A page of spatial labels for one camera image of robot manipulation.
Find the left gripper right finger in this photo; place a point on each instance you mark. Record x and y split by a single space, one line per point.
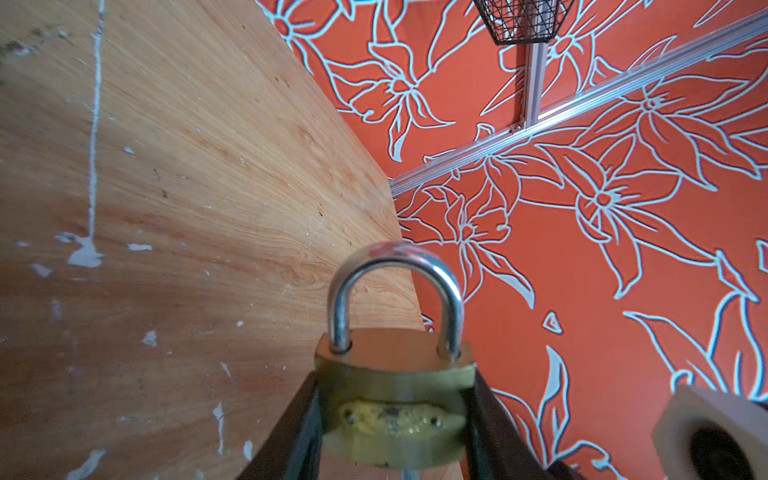
494 449

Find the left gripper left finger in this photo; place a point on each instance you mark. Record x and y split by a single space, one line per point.
293 448

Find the small brass padlock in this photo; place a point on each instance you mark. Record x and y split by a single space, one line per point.
393 397

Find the black wire basket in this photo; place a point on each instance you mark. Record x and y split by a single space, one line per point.
521 22

